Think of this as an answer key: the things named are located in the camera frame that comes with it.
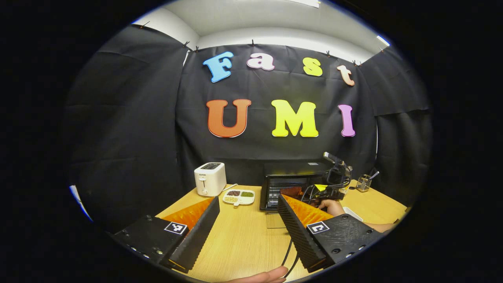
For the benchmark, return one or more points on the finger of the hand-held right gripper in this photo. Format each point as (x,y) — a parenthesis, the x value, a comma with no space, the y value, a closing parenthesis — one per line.
(319,188)

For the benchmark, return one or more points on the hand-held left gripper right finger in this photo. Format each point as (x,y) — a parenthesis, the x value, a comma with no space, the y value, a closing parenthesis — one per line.
(300,236)

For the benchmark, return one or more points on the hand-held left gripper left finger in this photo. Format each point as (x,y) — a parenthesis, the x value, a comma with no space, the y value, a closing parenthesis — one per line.
(196,236)

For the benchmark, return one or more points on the black electric oven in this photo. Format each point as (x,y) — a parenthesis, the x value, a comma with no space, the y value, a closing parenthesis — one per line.
(290,169)

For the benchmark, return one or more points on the clear glass cup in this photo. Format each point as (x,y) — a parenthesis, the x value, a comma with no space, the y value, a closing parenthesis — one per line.
(363,184)

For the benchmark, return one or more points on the metal spoon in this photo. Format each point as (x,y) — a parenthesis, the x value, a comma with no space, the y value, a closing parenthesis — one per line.
(374,175)

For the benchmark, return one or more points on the white ribbed dish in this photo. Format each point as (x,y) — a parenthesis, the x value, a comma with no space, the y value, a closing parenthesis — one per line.
(352,213)

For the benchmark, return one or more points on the white compartment dish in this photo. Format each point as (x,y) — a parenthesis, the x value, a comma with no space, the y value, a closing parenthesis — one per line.
(238,197)

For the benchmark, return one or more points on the white toaster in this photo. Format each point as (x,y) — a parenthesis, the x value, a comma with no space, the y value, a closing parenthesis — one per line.
(210,180)

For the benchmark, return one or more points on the black backdrop cloth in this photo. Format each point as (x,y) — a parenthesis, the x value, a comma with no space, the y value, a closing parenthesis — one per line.
(251,149)

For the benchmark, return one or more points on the ceiling light panel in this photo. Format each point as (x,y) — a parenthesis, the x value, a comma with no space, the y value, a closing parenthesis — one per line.
(306,3)
(383,41)

